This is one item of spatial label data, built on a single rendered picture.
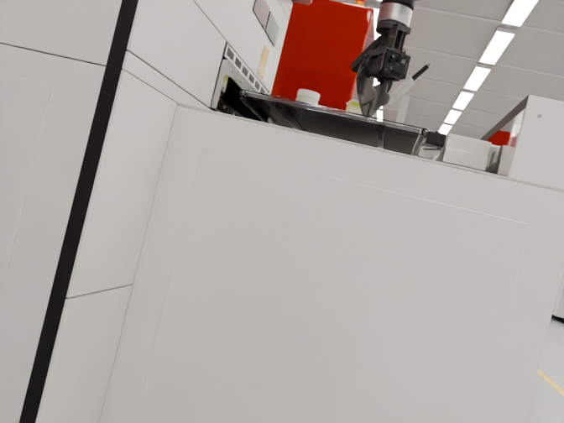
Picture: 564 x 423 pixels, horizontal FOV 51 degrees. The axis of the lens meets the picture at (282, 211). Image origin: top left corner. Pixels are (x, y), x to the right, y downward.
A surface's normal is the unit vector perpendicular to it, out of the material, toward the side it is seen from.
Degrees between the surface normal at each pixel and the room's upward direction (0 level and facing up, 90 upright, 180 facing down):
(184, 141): 90
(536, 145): 90
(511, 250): 90
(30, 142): 90
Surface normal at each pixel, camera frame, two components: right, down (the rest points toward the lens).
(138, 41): 0.96, 0.24
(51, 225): -0.17, -0.03
